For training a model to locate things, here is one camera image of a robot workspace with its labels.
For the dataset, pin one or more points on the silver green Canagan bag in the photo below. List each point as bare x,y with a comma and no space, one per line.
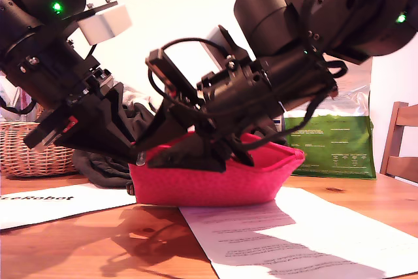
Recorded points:
336,148

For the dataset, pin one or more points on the white printed letter sheet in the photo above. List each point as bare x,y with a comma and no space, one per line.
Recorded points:
326,253

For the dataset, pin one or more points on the wicker basket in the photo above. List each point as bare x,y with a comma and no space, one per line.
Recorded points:
29,158

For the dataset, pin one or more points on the clear plastic packets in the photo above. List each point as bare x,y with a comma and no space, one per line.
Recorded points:
9,94

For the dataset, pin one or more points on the wooden chair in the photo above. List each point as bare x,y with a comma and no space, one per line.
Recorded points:
396,161

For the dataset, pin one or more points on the red zip pouch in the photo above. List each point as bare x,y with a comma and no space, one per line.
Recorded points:
212,187

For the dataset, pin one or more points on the white LeRobot paper sheet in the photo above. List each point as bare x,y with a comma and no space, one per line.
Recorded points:
65,204

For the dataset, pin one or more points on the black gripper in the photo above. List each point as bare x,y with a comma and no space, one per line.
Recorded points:
55,76
235,96

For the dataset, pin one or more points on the gripper pale camera box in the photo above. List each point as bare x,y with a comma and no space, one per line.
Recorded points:
104,24
217,39

